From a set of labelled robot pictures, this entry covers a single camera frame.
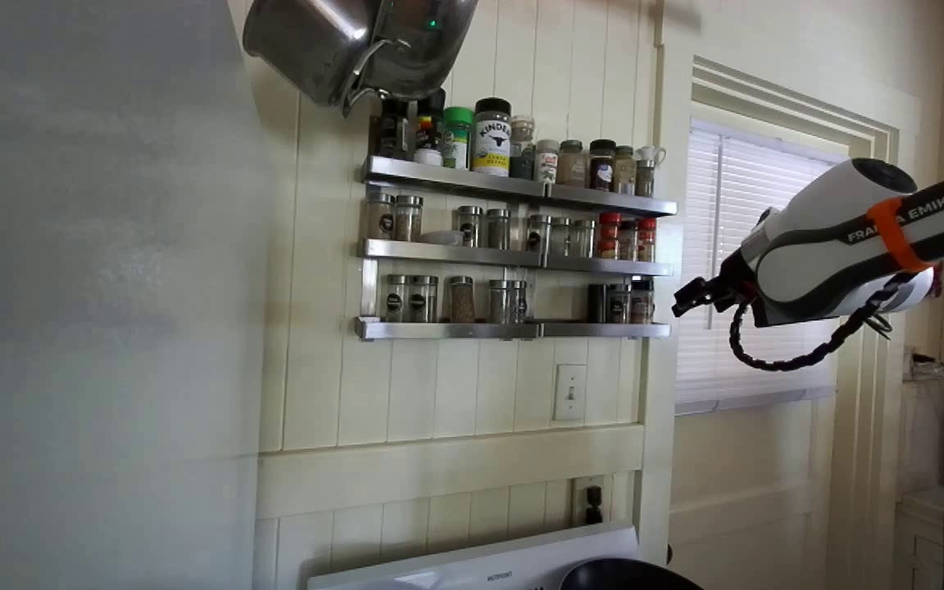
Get small dark spice jar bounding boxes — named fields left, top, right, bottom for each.
left=584, top=282, right=613, bottom=326

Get metal three-tier spice rack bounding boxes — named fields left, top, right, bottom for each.
left=352, top=150, right=682, bottom=346

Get green lid container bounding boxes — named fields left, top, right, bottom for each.
left=438, top=105, right=480, bottom=173

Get white gas stove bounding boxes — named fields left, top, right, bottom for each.
left=305, top=522, right=650, bottom=590

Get small glass spice jar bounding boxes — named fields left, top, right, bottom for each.
left=532, top=139, right=565, bottom=188
left=441, top=271, right=480, bottom=326
left=550, top=213, right=576, bottom=259
left=488, top=278, right=516, bottom=326
left=558, top=139, right=591, bottom=192
left=369, top=184, right=401, bottom=242
left=507, top=278, right=535, bottom=326
left=448, top=204, right=485, bottom=251
left=407, top=271, right=441, bottom=326
left=603, top=278, right=633, bottom=326
left=618, top=218, right=642, bottom=263
left=381, top=271, right=415, bottom=326
left=481, top=208, right=516, bottom=253
left=625, top=276, right=660, bottom=326
left=566, top=213, right=597, bottom=263
left=613, top=145, right=640, bottom=198
left=394, top=193, right=428, bottom=242
left=523, top=210, right=556, bottom=259
left=633, top=145, right=664, bottom=201

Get red lid spice jar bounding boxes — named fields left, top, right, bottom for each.
left=635, top=213, right=660, bottom=267
left=593, top=210, right=624, bottom=263

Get tall spice jar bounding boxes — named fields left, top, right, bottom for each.
left=507, top=115, right=537, bottom=182

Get large black lid jar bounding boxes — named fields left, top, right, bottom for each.
left=471, top=95, right=516, bottom=182

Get bottle with orange label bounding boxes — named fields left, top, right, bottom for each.
left=415, top=101, right=446, bottom=170

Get dark glass bottle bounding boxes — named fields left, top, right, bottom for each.
left=370, top=95, right=409, bottom=158

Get white window blinds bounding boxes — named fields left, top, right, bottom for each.
left=675, top=123, right=864, bottom=388

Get hanging steel pot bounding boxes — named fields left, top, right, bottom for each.
left=239, top=0, right=381, bottom=111
left=340, top=0, right=481, bottom=111

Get black frying pan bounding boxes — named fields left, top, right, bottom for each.
left=560, top=553, right=706, bottom=590

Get cream panel door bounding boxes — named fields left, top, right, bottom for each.
left=667, top=64, right=903, bottom=590

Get white refrigerator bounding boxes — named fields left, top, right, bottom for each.
left=0, top=0, right=274, bottom=590

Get white cabinet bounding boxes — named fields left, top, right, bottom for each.
left=893, top=487, right=944, bottom=590

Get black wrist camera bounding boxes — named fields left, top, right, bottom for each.
left=672, top=257, right=762, bottom=322

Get wall outlet with black plug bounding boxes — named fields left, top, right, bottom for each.
left=571, top=475, right=610, bottom=531

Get black braided cable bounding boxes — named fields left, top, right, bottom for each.
left=727, top=284, right=903, bottom=374

